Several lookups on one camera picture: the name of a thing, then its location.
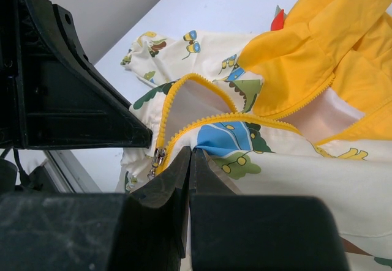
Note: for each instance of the cream dinosaur print hooded jacket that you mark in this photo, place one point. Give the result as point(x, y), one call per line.
point(304, 109)

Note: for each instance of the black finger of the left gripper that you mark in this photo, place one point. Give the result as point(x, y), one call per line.
point(63, 101)

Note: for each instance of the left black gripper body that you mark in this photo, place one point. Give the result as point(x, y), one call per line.
point(12, 107)

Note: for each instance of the aluminium frame rail front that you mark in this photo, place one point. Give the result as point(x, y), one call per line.
point(67, 174)

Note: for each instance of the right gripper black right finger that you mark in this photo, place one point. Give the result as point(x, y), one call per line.
point(258, 232)

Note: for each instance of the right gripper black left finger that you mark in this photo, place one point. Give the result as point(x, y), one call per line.
point(142, 230)

